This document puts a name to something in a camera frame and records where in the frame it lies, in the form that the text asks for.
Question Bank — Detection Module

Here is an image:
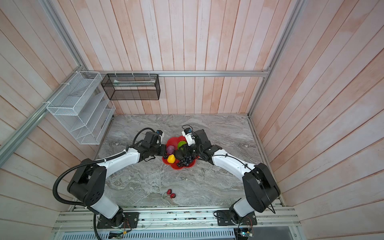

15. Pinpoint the purple round fruit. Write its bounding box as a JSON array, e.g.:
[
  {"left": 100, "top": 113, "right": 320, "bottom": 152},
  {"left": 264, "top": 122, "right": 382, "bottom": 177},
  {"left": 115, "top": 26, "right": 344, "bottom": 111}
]
[{"left": 166, "top": 145, "right": 175, "bottom": 156}]

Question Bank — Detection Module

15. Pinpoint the black grape bunch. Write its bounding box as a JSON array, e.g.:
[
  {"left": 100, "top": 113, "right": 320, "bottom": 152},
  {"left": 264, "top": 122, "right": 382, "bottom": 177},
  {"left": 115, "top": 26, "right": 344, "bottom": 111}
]
[{"left": 177, "top": 157, "right": 196, "bottom": 168}]

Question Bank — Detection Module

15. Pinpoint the green bumpy custard apple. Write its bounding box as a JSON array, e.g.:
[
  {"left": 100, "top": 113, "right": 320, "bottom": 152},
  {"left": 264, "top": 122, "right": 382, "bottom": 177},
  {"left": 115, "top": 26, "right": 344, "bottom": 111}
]
[{"left": 177, "top": 141, "right": 187, "bottom": 149}]

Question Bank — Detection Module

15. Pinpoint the yellow lemon fruit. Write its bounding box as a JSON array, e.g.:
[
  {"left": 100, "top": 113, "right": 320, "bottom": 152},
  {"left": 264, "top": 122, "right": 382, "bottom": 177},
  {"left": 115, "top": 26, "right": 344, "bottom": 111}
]
[{"left": 167, "top": 155, "right": 176, "bottom": 164}]

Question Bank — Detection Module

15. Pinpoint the red cherries pair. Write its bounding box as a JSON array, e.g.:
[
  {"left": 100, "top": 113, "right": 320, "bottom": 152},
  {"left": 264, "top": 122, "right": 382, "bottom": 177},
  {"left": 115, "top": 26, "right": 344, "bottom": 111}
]
[{"left": 163, "top": 189, "right": 177, "bottom": 199}]

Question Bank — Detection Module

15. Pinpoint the dark avocado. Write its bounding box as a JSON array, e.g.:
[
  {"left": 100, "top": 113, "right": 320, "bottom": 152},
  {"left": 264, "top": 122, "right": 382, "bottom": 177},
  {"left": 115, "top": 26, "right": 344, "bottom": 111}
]
[{"left": 174, "top": 150, "right": 185, "bottom": 161}]

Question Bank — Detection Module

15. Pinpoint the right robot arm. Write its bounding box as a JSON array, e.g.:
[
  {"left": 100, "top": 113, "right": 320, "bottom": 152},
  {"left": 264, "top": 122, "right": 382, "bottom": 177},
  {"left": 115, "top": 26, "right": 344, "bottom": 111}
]
[{"left": 182, "top": 128, "right": 281, "bottom": 221}]

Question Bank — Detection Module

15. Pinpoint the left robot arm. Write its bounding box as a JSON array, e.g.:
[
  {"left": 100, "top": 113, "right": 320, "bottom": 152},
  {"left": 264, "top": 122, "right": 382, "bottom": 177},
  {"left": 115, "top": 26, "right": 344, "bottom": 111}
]
[{"left": 68, "top": 129, "right": 166, "bottom": 220}]

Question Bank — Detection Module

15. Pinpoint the red flower-shaped fruit bowl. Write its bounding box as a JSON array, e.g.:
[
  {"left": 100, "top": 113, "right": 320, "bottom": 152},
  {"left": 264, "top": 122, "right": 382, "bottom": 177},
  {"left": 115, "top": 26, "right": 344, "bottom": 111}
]
[{"left": 162, "top": 136, "right": 196, "bottom": 170}]

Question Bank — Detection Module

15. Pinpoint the green circuit board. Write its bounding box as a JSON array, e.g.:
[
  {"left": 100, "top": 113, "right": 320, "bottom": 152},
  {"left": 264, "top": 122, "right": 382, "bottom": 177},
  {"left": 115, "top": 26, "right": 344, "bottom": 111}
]
[{"left": 108, "top": 231, "right": 127, "bottom": 240}]

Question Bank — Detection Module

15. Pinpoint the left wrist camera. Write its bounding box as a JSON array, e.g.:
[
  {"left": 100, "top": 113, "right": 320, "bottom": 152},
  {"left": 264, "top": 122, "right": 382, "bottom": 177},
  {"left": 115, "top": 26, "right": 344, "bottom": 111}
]
[{"left": 156, "top": 130, "right": 164, "bottom": 137}]

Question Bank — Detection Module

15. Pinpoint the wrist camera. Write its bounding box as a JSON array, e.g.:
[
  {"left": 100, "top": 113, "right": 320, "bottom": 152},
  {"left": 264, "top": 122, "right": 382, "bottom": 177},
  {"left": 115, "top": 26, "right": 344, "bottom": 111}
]
[
  {"left": 182, "top": 127, "right": 195, "bottom": 146},
  {"left": 156, "top": 130, "right": 164, "bottom": 137}
]

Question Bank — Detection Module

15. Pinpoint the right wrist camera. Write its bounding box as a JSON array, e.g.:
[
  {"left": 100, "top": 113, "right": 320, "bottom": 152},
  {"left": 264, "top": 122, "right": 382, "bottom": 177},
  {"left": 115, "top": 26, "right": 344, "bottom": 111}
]
[{"left": 182, "top": 127, "right": 195, "bottom": 146}]

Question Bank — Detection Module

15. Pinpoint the black wire mesh basket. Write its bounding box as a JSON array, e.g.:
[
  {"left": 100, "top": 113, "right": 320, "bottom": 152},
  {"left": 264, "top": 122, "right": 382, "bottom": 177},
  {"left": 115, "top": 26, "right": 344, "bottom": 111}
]
[{"left": 101, "top": 73, "right": 161, "bottom": 101}]

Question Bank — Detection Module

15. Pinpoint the aluminium front rail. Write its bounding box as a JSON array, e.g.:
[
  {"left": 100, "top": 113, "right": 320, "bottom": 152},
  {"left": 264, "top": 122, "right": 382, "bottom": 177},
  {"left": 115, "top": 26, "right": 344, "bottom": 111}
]
[{"left": 52, "top": 207, "right": 301, "bottom": 232}]

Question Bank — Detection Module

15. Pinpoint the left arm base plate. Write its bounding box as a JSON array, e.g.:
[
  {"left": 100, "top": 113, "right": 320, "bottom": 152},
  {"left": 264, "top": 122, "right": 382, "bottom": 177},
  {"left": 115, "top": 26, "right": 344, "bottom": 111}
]
[{"left": 97, "top": 212, "right": 140, "bottom": 230}]

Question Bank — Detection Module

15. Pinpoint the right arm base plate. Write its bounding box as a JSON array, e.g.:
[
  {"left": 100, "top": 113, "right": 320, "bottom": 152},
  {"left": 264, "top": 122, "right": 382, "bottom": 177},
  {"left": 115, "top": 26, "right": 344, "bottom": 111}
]
[{"left": 214, "top": 210, "right": 258, "bottom": 227}]

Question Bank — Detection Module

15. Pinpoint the aluminium back frame bar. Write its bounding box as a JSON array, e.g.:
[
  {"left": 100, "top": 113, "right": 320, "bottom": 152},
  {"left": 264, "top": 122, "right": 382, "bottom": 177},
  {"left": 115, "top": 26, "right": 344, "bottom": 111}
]
[{"left": 84, "top": 70, "right": 269, "bottom": 78}]

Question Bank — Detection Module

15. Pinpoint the aluminium frame bar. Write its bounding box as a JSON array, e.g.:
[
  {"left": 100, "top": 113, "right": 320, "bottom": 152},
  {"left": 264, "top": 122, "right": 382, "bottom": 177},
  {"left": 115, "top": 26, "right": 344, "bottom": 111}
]
[
  {"left": 246, "top": 1, "right": 307, "bottom": 118},
  {"left": 84, "top": 70, "right": 269, "bottom": 78},
  {"left": 1, "top": 1, "right": 87, "bottom": 166}
]

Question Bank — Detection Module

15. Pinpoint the white wire mesh shelf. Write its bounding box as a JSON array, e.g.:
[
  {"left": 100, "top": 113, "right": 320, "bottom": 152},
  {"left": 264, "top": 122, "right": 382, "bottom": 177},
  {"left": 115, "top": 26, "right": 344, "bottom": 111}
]
[{"left": 47, "top": 72, "right": 116, "bottom": 145}]

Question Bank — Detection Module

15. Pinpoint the black corrugated cable conduit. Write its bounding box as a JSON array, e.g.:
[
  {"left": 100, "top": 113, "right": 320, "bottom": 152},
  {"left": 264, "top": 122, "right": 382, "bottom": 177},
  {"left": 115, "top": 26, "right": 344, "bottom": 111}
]
[{"left": 52, "top": 127, "right": 157, "bottom": 240}]

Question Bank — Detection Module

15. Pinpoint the aluminium left frame bar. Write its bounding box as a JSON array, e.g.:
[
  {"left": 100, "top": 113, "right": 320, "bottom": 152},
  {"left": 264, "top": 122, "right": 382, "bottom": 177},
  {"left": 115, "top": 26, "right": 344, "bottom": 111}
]
[{"left": 1, "top": 1, "right": 87, "bottom": 166}]

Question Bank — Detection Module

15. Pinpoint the aluminium right frame bar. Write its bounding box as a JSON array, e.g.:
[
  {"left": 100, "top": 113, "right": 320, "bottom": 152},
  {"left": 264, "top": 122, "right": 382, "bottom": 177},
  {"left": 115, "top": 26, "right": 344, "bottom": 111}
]
[{"left": 246, "top": 1, "right": 307, "bottom": 118}]

